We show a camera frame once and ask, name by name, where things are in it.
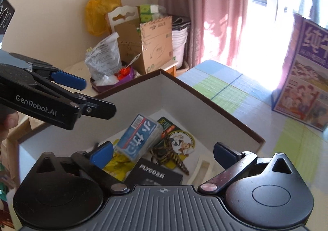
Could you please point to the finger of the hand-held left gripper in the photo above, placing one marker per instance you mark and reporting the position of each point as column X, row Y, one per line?
column 69, row 79
column 100, row 110

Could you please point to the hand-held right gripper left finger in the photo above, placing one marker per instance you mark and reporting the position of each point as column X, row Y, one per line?
column 102, row 154

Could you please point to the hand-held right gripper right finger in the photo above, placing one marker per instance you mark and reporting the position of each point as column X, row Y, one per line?
column 225, row 152

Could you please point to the yellow snack packet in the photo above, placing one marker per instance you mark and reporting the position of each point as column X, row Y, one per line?
column 117, row 167

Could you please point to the blue label floss box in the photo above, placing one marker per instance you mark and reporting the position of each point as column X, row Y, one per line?
column 138, row 138

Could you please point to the green lip balm card pack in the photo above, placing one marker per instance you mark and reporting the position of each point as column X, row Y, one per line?
column 184, row 144

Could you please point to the brown storage box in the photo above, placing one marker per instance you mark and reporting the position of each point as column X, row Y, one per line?
column 210, row 108

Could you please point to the small black box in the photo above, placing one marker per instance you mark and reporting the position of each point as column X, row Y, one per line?
column 153, row 172

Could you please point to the tiger striped hair claw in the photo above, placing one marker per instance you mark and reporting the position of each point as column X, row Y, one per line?
column 164, row 155

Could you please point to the checked cloth desktop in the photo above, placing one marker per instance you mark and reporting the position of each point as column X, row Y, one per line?
column 230, row 87

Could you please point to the person's left hand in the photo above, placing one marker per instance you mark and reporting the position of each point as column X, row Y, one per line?
column 10, row 119

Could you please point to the clear plastic bag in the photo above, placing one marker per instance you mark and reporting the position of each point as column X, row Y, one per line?
column 105, row 59

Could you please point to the purple box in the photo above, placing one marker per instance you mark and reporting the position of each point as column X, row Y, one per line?
column 128, row 76

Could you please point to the brown cardboard box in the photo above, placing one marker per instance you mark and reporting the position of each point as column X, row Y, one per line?
column 128, row 41

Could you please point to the yellow plastic bag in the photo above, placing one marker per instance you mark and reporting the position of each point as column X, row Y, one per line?
column 102, row 10

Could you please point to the white carton with wavy cutout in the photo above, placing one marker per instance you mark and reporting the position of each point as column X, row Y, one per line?
column 123, row 19

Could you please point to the printed kraft paper box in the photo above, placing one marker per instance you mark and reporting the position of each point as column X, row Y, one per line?
column 156, row 49

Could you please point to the single green tissue pack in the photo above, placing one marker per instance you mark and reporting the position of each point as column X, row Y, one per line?
column 151, row 9
column 148, row 17

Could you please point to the stack of white buckets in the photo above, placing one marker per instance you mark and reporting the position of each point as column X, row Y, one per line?
column 179, row 41

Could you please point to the blue printed milk carton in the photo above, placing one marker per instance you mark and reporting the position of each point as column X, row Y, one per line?
column 307, row 79

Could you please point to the pink curtain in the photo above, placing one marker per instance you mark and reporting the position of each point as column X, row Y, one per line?
column 205, row 3

